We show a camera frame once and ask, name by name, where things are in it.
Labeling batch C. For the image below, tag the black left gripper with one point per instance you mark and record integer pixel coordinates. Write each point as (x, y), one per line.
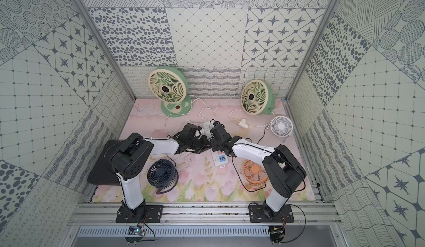
(199, 142)

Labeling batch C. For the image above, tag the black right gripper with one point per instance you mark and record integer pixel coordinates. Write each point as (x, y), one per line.
(213, 145)

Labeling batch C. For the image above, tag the white power strip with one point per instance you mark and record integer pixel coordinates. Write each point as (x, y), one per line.
(219, 158)

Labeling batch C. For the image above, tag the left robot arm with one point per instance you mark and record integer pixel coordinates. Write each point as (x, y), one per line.
(129, 156)

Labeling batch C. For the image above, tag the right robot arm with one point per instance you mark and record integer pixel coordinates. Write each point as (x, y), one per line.
(284, 171)

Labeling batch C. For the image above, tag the navy blue desk fan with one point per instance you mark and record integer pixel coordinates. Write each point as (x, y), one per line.
(163, 175)

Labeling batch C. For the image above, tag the orange desk fan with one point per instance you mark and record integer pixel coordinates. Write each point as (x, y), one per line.
(255, 174)

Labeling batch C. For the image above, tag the green cream fan right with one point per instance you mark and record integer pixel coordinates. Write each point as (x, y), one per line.
(257, 98)

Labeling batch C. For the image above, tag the green cream fan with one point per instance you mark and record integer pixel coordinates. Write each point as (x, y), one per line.
(171, 87)
(257, 98)

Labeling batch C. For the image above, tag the green cream fan left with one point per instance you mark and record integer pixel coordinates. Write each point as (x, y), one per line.
(171, 87)

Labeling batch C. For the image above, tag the small white desk fan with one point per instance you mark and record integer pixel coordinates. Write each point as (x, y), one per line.
(282, 127)

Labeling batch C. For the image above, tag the black flat box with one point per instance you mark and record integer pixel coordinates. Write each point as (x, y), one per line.
(101, 173)

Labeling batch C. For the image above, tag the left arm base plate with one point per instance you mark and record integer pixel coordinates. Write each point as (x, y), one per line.
(143, 213)

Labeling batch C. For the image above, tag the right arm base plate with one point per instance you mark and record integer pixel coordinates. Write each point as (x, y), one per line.
(263, 214)

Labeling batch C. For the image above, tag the aluminium rail frame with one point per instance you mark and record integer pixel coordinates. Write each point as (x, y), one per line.
(175, 214)

